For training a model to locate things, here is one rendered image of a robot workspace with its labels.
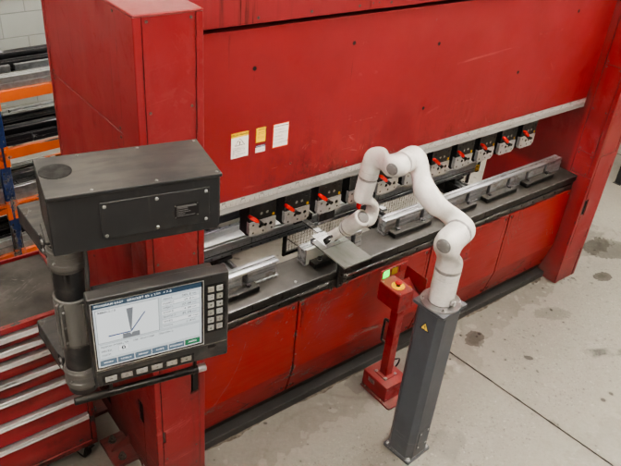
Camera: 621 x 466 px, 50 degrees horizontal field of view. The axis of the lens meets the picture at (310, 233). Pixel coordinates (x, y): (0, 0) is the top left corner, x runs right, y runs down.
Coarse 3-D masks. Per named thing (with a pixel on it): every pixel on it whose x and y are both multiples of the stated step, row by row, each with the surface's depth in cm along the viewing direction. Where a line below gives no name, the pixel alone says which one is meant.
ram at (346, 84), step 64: (448, 0) 324; (512, 0) 348; (576, 0) 383; (256, 64) 267; (320, 64) 288; (384, 64) 312; (448, 64) 340; (512, 64) 375; (576, 64) 416; (256, 128) 283; (320, 128) 306; (384, 128) 333; (448, 128) 366; (256, 192) 301
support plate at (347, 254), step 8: (344, 240) 348; (320, 248) 340; (328, 248) 341; (336, 248) 341; (344, 248) 342; (352, 248) 342; (328, 256) 336; (336, 256) 335; (344, 256) 335; (352, 256) 336; (360, 256) 337; (368, 256) 337; (344, 264) 329; (352, 264) 330
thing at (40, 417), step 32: (32, 256) 317; (0, 288) 295; (32, 288) 297; (0, 320) 278; (32, 320) 278; (0, 352) 275; (32, 352) 286; (0, 384) 283; (32, 384) 294; (64, 384) 302; (0, 416) 292; (32, 416) 300; (64, 416) 315; (0, 448) 301; (32, 448) 312; (64, 448) 325
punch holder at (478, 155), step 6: (480, 138) 391; (486, 138) 393; (492, 138) 397; (474, 144) 395; (480, 144) 392; (486, 144) 397; (492, 144) 400; (474, 150) 397; (480, 150) 396; (492, 150) 403; (474, 156) 398; (480, 156) 398; (486, 156) 402
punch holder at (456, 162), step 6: (462, 144) 381; (468, 144) 385; (456, 150) 381; (462, 150) 384; (468, 150) 388; (450, 156) 386; (456, 156) 383; (468, 156) 390; (450, 162) 388; (456, 162) 385; (462, 162) 389; (468, 162) 393; (450, 168) 389; (456, 168) 388
